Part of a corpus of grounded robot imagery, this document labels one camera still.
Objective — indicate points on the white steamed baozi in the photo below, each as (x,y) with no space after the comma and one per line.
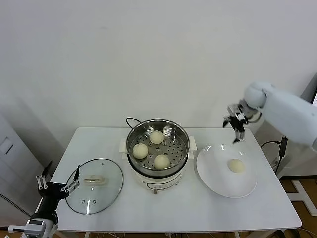
(156,137)
(236,165)
(140,150)
(162,161)

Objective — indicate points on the large white plate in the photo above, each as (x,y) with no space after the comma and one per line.
(218,178)

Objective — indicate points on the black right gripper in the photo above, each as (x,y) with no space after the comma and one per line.
(239,123)

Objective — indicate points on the white side desk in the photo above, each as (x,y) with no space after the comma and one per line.
(297,183)

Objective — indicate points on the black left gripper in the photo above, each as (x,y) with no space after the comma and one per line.
(53,192)

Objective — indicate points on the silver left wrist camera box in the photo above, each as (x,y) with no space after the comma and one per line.
(34,225)

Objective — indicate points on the perforated steel steamer basket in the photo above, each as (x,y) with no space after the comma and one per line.
(175,148)

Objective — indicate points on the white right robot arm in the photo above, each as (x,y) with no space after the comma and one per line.
(284,106)

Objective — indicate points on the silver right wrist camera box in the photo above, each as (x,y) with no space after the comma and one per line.
(235,109)

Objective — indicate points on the white electric cooker base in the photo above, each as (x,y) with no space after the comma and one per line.
(161,182)

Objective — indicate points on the round glass pot lid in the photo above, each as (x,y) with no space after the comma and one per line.
(104,193)

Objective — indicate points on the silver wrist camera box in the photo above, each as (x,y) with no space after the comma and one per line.
(235,109)
(34,225)

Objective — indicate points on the black laptop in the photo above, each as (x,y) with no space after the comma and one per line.
(315,98)

